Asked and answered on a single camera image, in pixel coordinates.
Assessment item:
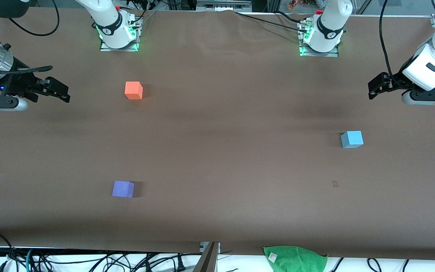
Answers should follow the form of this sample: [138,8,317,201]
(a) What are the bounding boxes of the light blue foam block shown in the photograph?
[341,131,364,148]

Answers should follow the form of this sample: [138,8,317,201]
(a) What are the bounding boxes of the orange foam block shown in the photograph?
[125,81,143,100]

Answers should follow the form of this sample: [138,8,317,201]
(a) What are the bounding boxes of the purple foam block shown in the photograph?
[112,180,135,198]

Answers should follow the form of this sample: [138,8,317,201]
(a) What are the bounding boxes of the brown table cover sheet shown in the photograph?
[0,8,435,261]

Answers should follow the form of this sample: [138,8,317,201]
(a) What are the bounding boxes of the green microfibre cloth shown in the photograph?
[263,246,329,272]

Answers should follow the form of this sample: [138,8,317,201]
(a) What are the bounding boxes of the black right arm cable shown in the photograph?
[0,0,60,75]

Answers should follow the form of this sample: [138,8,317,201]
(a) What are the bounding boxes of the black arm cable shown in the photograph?
[0,0,60,75]
[378,0,396,82]

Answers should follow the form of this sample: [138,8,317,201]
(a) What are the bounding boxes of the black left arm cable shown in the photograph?
[378,0,396,82]

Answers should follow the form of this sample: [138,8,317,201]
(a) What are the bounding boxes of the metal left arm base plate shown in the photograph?
[298,20,340,57]

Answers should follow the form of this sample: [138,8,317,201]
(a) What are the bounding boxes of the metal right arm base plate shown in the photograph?
[99,17,143,52]

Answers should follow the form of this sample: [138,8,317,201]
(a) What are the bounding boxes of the black cable on table cover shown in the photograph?
[234,11,309,33]

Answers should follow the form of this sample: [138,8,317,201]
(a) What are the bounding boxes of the teal cable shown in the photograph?
[24,248,34,272]

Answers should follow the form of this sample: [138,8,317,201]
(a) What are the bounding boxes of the aluminium frame with sockets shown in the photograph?
[196,0,252,12]

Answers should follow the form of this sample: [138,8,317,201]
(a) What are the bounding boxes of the grey metal post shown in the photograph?
[194,242,221,272]

